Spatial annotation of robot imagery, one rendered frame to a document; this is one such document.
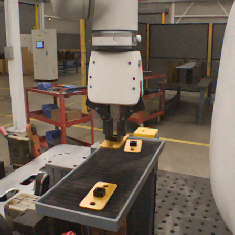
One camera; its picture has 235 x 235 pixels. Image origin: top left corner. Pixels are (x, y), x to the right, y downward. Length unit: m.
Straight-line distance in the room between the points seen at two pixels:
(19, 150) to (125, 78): 0.72
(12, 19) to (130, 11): 4.32
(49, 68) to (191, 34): 5.60
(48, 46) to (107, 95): 10.47
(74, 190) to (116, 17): 0.30
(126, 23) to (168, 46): 7.56
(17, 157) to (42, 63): 10.10
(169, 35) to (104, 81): 7.55
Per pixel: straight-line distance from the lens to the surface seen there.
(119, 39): 0.49
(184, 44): 7.94
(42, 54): 11.17
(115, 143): 0.54
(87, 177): 0.54
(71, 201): 0.47
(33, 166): 1.00
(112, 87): 0.51
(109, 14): 0.49
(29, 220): 0.55
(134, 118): 4.58
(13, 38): 4.76
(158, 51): 8.12
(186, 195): 1.42
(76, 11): 0.50
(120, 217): 0.42
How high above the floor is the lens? 1.40
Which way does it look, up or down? 15 degrees down
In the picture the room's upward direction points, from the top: straight up
